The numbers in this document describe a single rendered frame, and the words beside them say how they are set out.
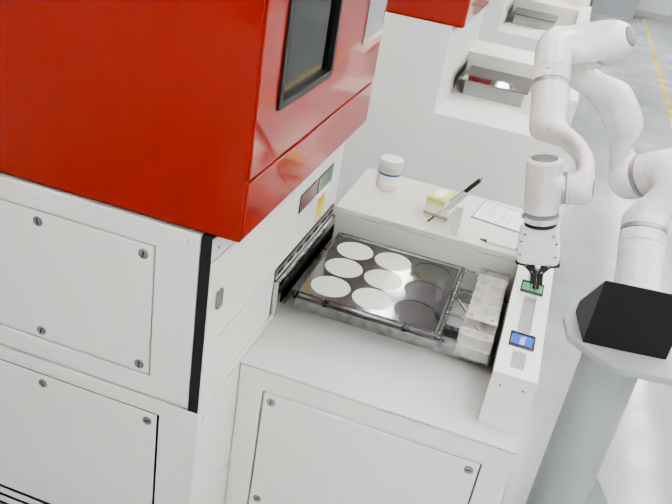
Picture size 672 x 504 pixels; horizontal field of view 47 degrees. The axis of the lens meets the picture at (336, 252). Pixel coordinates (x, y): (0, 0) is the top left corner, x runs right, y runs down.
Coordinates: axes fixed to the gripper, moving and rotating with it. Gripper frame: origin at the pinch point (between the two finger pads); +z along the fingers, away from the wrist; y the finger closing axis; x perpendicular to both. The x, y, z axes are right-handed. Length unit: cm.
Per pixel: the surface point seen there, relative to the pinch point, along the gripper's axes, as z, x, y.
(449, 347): 10.9, -19.1, -18.2
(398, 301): 2.3, -14.6, -31.7
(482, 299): 8.3, 2.0, -13.4
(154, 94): -60, -66, -60
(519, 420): 13.5, -40.1, 0.5
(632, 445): 109, 83, 36
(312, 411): 15, -46, -44
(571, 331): 19.3, 9.9, 9.5
